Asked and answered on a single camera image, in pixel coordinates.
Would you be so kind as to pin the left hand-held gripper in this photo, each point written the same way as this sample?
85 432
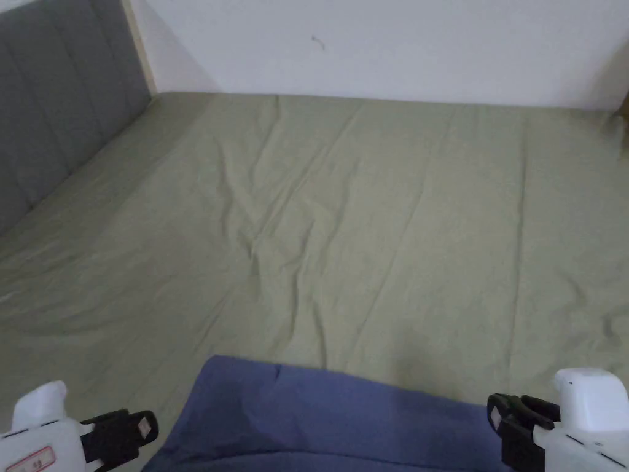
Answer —
39 437

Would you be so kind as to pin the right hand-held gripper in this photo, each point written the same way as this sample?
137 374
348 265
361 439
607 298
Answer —
589 423

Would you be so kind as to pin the blue garment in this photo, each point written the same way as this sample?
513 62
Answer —
314 423

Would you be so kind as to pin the bed with pale green sheet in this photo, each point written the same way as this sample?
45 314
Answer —
373 231

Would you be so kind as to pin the grey padded headboard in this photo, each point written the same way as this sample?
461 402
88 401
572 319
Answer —
59 93

